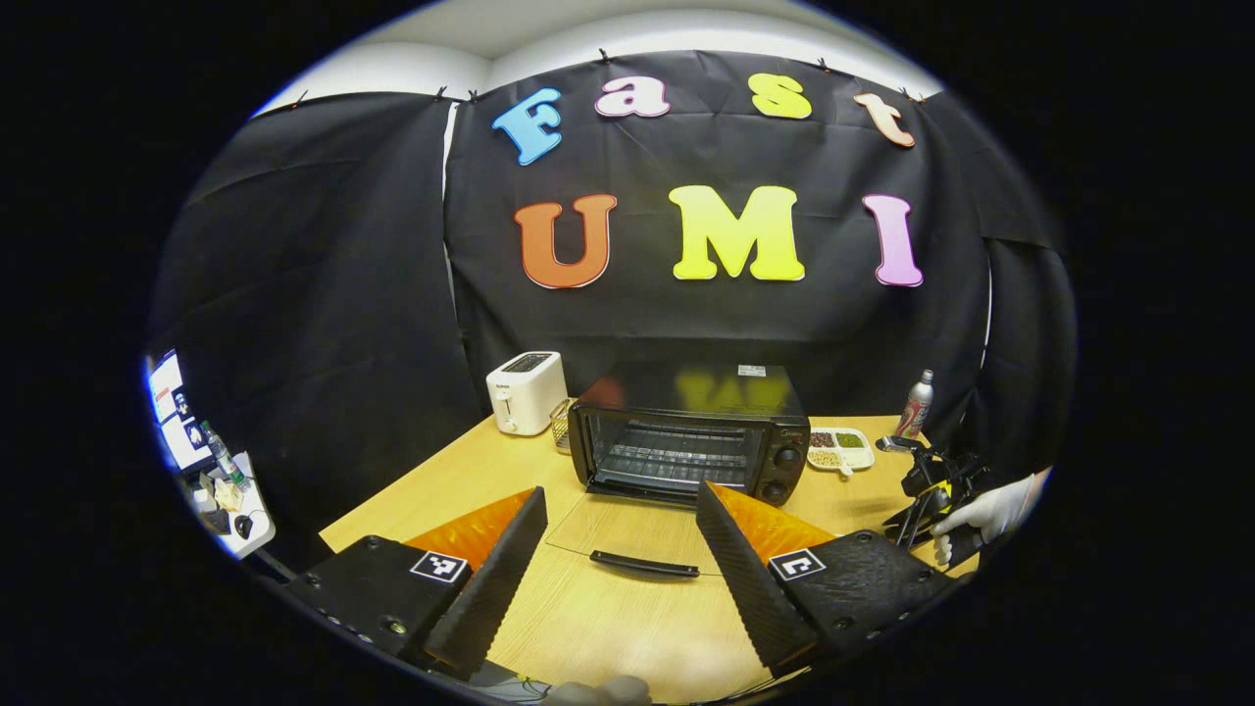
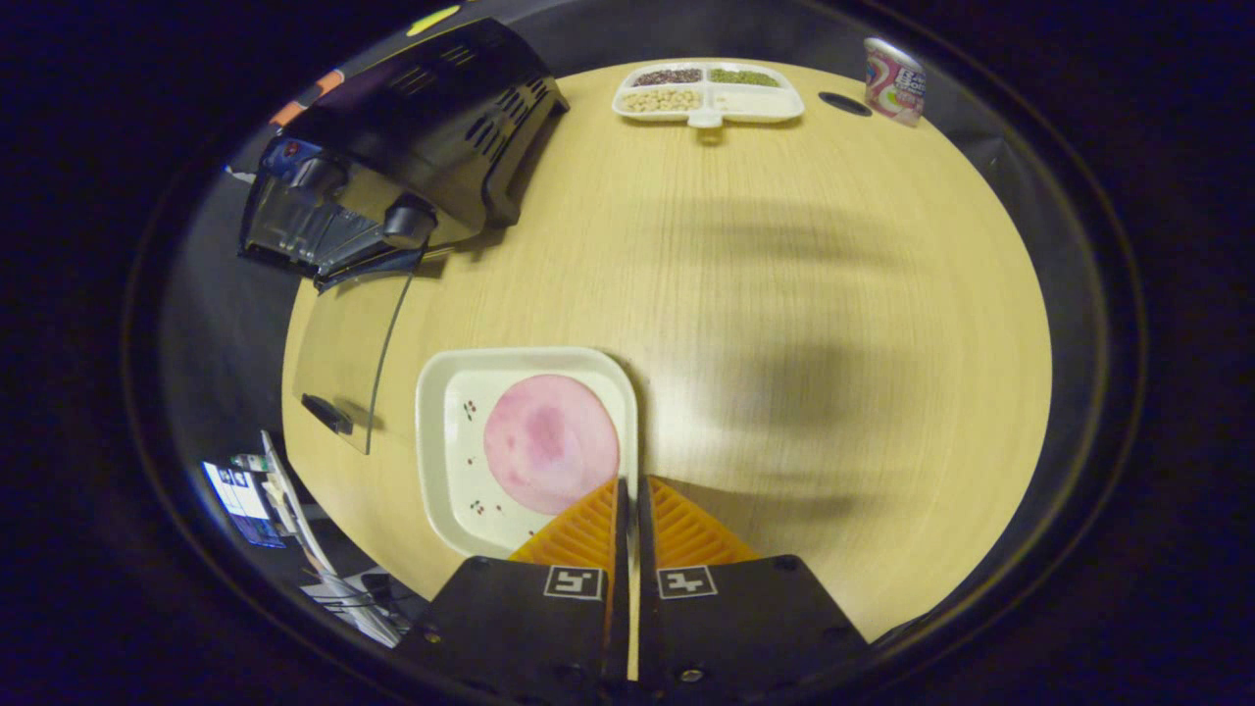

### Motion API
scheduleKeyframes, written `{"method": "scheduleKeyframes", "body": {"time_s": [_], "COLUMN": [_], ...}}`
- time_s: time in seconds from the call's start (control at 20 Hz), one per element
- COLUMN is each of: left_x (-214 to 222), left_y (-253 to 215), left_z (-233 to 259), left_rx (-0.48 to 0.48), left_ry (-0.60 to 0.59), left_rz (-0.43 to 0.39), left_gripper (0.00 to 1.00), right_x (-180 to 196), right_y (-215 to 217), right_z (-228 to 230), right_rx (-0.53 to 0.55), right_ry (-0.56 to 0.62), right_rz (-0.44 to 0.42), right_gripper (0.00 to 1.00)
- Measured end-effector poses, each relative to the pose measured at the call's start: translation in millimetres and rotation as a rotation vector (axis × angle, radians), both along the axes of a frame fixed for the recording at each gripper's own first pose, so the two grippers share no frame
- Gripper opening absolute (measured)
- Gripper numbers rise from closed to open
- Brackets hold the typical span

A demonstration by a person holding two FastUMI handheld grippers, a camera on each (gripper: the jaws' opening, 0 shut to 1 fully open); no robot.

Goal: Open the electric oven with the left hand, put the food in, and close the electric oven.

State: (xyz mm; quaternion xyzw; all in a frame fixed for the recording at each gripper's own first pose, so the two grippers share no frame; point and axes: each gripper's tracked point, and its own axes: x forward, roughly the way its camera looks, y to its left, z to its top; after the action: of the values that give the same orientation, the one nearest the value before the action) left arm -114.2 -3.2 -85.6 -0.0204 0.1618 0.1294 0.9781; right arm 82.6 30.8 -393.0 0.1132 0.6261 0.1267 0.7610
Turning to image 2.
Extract white square plate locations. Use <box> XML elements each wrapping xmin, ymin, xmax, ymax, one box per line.
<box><xmin>416</xmin><ymin>346</ymin><xmax>640</xmax><ymax>560</ymax></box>

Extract white rack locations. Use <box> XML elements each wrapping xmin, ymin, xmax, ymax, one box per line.
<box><xmin>260</xmin><ymin>431</ymin><xmax>403</xmax><ymax>648</ymax></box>

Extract pink ham slice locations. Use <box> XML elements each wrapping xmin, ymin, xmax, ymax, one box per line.
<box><xmin>483</xmin><ymin>375</ymin><xmax>621</xmax><ymax>516</ymax></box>

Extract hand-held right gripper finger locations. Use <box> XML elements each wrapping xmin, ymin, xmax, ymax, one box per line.
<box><xmin>639</xmin><ymin>476</ymin><xmax>869</xmax><ymax>687</ymax></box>
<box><xmin>422</xmin><ymin>478</ymin><xmax>628</xmax><ymax>687</ymax></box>

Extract white divided tray with beans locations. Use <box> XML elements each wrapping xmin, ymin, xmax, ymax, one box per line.
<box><xmin>613</xmin><ymin>61</ymin><xmax>805</xmax><ymax>128</ymax></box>

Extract blue lit screen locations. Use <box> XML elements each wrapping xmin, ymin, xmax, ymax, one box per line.
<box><xmin>203</xmin><ymin>461</ymin><xmax>285</xmax><ymax>548</ymax></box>

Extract black electric oven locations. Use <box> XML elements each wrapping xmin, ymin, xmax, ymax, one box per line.
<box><xmin>238</xmin><ymin>18</ymin><xmax>570</xmax><ymax>454</ymax></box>

